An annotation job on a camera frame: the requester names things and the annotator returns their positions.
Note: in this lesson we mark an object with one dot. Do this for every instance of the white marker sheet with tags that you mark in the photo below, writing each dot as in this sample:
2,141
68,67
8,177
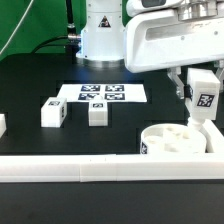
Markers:
109,92

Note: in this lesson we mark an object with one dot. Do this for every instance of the white U-shaped fence wall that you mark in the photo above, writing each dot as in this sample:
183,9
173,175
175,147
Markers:
138,167

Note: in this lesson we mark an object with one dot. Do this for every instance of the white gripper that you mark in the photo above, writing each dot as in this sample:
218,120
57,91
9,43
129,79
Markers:
158,40

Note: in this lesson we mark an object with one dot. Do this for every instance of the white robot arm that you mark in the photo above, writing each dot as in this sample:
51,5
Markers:
103,37

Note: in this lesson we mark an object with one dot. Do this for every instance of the white round stool seat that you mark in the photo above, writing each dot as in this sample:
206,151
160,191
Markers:
170,138

